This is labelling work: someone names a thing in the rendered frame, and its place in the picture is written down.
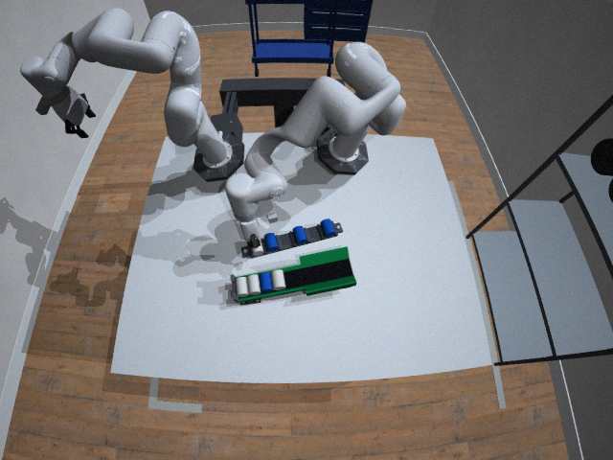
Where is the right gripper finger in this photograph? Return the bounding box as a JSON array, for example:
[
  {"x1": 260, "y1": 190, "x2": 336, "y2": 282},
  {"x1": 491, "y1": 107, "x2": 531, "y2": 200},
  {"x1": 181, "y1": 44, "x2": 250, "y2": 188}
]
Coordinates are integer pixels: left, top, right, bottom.
[
  {"x1": 65, "y1": 119, "x2": 88, "y2": 138},
  {"x1": 80, "y1": 93, "x2": 96, "y2": 118}
]

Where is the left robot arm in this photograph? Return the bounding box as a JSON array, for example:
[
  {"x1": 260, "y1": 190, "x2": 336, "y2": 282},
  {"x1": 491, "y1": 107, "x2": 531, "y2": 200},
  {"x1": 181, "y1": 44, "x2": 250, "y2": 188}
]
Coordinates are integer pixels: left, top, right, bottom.
[{"x1": 225, "y1": 42, "x2": 406, "y2": 223}]

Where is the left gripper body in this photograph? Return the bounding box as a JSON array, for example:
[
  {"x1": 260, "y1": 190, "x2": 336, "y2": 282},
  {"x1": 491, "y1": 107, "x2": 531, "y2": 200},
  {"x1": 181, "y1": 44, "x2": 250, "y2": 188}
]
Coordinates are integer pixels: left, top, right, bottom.
[{"x1": 238, "y1": 218, "x2": 260, "y2": 242}]

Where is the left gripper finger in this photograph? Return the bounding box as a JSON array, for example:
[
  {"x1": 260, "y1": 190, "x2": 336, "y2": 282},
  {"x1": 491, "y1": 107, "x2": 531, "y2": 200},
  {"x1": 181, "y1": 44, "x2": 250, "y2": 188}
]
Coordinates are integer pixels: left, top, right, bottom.
[{"x1": 250, "y1": 234, "x2": 261, "y2": 249}]

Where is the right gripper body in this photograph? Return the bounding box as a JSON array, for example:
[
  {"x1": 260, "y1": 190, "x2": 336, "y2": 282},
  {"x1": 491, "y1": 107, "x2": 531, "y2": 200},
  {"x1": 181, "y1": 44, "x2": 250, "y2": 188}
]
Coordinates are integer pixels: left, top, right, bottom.
[{"x1": 52, "y1": 86, "x2": 88, "y2": 126}]

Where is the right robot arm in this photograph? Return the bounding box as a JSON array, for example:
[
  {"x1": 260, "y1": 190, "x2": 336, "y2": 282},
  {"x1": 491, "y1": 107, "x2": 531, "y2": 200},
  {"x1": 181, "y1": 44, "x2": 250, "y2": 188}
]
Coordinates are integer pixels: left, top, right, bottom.
[{"x1": 20, "y1": 8, "x2": 233, "y2": 169}]

